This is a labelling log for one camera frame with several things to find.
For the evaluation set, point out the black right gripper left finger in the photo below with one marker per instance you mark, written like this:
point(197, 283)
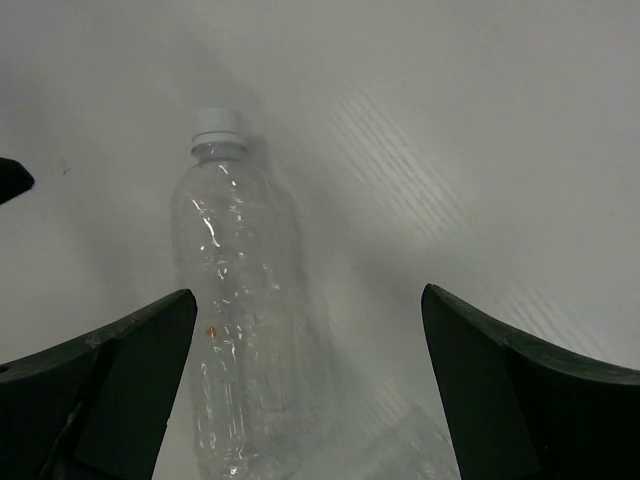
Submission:
point(97, 406)

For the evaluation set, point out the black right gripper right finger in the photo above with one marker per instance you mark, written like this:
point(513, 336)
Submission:
point(519, 407)

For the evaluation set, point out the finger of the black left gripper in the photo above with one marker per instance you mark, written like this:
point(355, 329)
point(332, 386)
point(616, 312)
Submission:
point(15, 180)

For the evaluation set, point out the clear unlabelled bottle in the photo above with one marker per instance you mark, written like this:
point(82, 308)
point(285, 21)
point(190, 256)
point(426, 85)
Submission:
point(258, 372)

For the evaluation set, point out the blue label bottle row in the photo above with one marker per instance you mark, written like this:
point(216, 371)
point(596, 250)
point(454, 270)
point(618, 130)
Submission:
point(412, 448)

